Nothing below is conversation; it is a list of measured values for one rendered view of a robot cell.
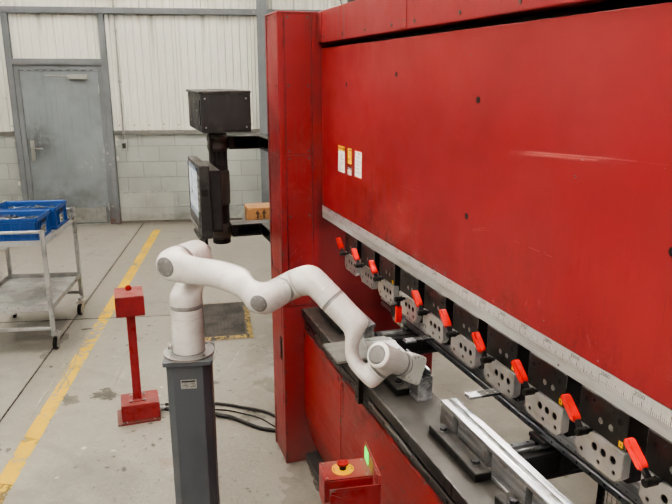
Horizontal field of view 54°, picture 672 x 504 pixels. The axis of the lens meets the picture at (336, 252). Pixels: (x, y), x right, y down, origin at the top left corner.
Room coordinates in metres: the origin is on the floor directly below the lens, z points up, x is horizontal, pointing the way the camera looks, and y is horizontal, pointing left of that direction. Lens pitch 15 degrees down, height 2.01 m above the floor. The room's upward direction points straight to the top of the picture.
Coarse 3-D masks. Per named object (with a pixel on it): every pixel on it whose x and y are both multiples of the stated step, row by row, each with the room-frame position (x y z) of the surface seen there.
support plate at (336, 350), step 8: (384, 336) 2.49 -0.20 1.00; (328, 344) 2.41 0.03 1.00; (336, 344) 2.41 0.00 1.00; (344, 344) 2.41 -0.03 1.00; (360, 344) 2.41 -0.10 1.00; (328, 352) 2.35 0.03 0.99; (336, 352) 2.33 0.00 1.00; (344, 352) 2.33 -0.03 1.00; (360, 352) 2.33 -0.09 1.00; (336, 360) 2.26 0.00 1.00; (344, 360) 2.26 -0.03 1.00
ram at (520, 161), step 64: (384, 64) 2.49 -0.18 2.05; (448, 64) 2.03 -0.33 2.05; (512, 64) 1.71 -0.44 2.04; (576, 64) 1.48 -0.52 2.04; (640, 64) 1.30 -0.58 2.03; (384, 128) 2.48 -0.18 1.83; (448, 128) 2.01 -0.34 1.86; (512, 128) 1.69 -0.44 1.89; (576, 128) 1.46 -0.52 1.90; (640, 128) 1.29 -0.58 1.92; (384, 192) 2.47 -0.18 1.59; (448, 192) 2.00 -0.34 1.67; (512, 192) 1.68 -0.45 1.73; (576, 192) 1.44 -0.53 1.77; (640, 192) 1.27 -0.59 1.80; (384, 256) 2.46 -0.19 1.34; (448, 256) 1.98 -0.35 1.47; (512, 256) 1.66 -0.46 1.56; (576, 256) 1.42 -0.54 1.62; (640, 256) 1.25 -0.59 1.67; (576, 320) 1.40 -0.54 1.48; (640, 320) 1.23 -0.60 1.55; (640, 384) 1.21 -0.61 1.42
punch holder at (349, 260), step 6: (348, 234) 2.85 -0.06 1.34; (348, 240) 2.84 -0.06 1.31; (354, 240) 2.77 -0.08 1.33; (348, 246) 2.84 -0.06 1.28; (354, 246) 2.77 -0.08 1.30; (360, 246) 2.74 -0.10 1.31; (360, 252) 2.74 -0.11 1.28; (348, 258) 2.83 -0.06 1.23; (360, 258) 2.75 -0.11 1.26; (348, 264) 2.83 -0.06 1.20; (354, 264) 2.78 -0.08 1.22; (348, 270) 2.83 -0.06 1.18; (354, 270) 2.76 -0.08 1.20
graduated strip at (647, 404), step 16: (352, 224) 2.80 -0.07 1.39; (400, 256) 2.32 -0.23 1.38; (432, 272) 2.08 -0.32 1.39; (448, 288) 1.97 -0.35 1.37; (480, 304) 1.79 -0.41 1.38; (512, 320) 1.64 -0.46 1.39; (528, 336) 1.57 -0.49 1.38; (544, 336) 1.51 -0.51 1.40; (560, 352) 1.45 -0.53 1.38; (592, 368) 1.34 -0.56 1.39; (608, 384) 1.29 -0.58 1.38; (624, 384) 1.25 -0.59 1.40; (640, 400) 1.20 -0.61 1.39; (656, 416) 1.16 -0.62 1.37
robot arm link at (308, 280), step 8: (288, 272) 2.20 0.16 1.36; (296, 272) 2.10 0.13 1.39; (304, 272) 2.08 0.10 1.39; (312, 272) 2.08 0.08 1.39; (320, 272) 2.09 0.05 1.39; (288, 280) 2.19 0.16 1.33; (296, 280) 2.09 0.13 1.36; (304, 280) 2.07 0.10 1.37; (312, 280) 2.06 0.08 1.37; (320, 280) 2.06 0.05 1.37; (328, 280) 2.07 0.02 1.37; (296, 288) 2.09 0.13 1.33; (304, 288) 2.07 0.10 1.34; (312, 288) 2.05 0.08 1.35; (320, 288) 2.05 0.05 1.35; (328, 288) 2.05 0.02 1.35; (336, 288) 2.06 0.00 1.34; (296, 296) 2.19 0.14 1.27; (312, 296) 2.06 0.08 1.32; (320, 296) 2.04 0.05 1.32; (328, 296) 2.04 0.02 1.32; (320, 304) 2.05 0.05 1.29
